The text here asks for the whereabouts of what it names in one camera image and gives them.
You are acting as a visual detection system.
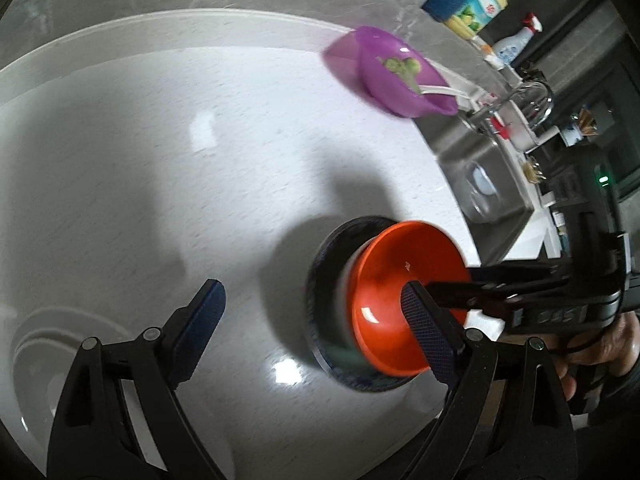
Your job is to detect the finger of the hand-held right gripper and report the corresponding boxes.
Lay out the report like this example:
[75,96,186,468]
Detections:
[426,281,517,322]
[467,260,568,286]

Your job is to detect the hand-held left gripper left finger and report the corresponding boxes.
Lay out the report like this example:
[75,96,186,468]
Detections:
[47,278,227,480]

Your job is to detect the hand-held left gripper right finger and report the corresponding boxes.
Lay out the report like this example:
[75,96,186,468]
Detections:
[400,281,576,480]

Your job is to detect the orange bowl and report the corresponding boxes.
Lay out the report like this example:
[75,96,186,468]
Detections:
[350,221,472,377]

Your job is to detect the blue-green patterned plate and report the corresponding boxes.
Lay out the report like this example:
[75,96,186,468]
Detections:
[306,216,416,392]

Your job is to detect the person's right hand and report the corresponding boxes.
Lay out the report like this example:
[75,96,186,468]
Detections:
[551,311,640,402]

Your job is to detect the white dish in sink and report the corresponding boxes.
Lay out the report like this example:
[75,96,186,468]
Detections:
[467,162,502,199]

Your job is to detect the steel sink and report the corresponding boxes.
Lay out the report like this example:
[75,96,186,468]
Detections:
[436,109,537,227]

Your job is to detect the chrome faucet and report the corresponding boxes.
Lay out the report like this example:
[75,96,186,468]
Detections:
[492,80,555,132]

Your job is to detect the white spoon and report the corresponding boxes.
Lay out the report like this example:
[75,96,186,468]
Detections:
[414,84,477,99]

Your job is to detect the white spray bottle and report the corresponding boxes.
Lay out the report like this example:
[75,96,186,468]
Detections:
[492,12,544,67]

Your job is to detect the purple plastic bowl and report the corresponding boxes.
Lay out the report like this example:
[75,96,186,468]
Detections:
[321,26,458,119]

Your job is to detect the green vegetable pieces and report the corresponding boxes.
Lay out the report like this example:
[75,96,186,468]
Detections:
[382,56,422,84]

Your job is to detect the blue and yellow pack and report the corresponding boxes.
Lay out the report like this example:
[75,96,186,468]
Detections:
[421,0,512,39]

